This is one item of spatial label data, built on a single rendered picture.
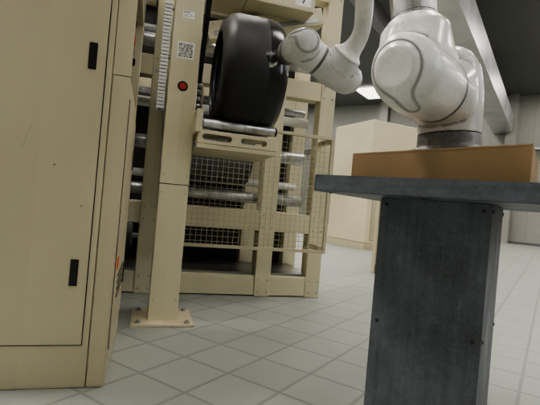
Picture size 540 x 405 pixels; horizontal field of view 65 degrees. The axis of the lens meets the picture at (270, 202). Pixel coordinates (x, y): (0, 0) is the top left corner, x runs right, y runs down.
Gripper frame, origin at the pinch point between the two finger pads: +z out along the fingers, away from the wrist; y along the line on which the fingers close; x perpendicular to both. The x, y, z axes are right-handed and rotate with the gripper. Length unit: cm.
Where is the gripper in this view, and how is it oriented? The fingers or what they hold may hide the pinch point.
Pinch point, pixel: (273, 62)
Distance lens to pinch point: 178.9
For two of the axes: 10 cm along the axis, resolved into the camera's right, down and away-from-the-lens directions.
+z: -2.6, -1.6, 9.5
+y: -9.6, -0.9, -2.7
